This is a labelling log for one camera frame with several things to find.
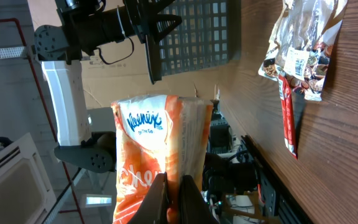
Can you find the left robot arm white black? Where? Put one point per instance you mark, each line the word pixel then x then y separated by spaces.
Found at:
pixel 86 25

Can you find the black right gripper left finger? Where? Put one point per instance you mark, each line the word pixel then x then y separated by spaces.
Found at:
pixel 153 209

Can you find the red pipe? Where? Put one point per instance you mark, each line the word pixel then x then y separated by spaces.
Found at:
pixel 25 101

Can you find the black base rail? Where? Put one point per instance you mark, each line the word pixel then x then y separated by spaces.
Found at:
pixel 278 200

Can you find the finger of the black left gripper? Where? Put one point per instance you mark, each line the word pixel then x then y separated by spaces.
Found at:
pixel 148 20

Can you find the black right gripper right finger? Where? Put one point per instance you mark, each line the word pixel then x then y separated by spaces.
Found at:
pixel 192 207

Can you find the grey plastic mesh basket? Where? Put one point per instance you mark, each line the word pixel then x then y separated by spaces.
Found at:
pixel 208 36

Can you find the orange tissue pack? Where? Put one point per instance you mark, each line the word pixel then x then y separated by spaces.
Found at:
pixel 158 134

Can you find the beige snack pouch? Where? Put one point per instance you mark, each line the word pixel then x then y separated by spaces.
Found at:
pixel 301 44

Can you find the red stick snack packet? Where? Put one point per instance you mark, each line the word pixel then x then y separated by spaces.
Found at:
pixel 288 117

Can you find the white ceiling air unit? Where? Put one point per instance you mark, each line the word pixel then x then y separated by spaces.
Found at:
pixel 26 194

